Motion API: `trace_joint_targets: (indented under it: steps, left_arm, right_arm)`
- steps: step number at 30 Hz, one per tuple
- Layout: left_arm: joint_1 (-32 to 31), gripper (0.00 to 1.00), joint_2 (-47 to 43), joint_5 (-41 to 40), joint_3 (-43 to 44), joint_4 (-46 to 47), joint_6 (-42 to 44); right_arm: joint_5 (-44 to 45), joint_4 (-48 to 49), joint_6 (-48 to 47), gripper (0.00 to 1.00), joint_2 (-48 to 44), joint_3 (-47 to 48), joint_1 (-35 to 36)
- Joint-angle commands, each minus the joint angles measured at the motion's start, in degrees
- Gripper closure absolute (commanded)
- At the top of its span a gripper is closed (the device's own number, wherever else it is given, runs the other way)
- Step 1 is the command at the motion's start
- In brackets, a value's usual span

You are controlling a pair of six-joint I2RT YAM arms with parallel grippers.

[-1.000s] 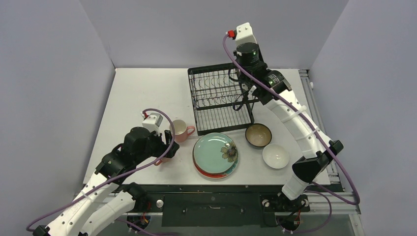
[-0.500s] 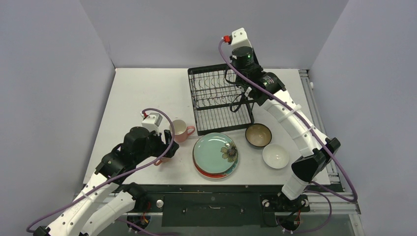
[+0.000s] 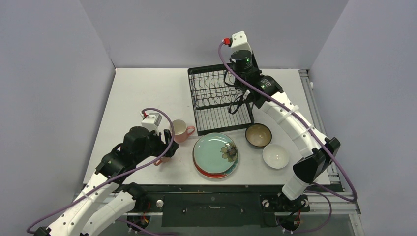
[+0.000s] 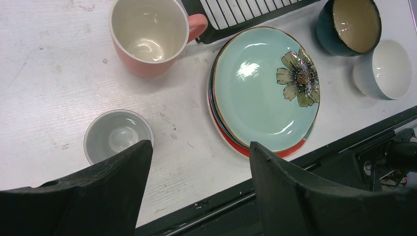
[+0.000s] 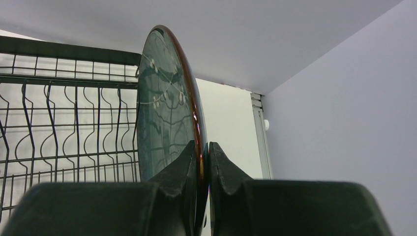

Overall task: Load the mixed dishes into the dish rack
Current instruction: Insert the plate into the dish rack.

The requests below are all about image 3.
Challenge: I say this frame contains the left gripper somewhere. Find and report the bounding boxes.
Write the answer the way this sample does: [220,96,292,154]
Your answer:
[135,128,178,164]

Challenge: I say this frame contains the small orange mug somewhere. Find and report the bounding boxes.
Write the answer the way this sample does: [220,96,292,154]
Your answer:
[154,157,171,166]

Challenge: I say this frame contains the black wire dish rack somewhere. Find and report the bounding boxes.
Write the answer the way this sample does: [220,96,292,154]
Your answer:
[187,64,254,136]

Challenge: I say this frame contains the light green flower plate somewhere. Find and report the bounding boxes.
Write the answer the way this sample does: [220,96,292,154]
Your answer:
[192,133,239,175]

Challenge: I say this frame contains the red teal plate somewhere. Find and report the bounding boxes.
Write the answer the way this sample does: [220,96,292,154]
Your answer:
[194,161,238,179]

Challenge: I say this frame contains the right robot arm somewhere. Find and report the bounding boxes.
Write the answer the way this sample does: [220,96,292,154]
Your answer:
[230,50,340,210]

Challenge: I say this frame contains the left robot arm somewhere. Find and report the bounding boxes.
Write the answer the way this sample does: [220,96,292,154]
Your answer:
[27,126,179,236]

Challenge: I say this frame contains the large pink mug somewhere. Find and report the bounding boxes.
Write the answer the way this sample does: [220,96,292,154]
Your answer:
[171,119,196,143]

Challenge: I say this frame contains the brown black bowl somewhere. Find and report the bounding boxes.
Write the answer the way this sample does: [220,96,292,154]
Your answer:
[245,123,272,148]

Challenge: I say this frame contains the white bowl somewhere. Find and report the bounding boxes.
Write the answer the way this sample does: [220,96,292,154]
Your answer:
[262,144,290,169]

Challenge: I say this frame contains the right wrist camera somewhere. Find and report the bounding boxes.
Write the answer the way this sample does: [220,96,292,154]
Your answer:
[223,31,253,53]

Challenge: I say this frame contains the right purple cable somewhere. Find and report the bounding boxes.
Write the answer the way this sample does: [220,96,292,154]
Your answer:
[217,40,358,234]

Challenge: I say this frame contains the purple cable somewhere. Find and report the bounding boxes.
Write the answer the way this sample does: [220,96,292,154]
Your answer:
[26,108,180,236]
[217,40,358,234]

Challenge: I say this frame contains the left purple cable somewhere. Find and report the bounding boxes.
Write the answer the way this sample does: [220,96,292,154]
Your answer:
[26,108,180,236]

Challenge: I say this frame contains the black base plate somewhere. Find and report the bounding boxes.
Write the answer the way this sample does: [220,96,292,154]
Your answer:
[81,184,343,228]

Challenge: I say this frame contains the aluminium rail right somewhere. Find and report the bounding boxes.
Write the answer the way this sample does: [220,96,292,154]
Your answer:
[298,69,361,215]

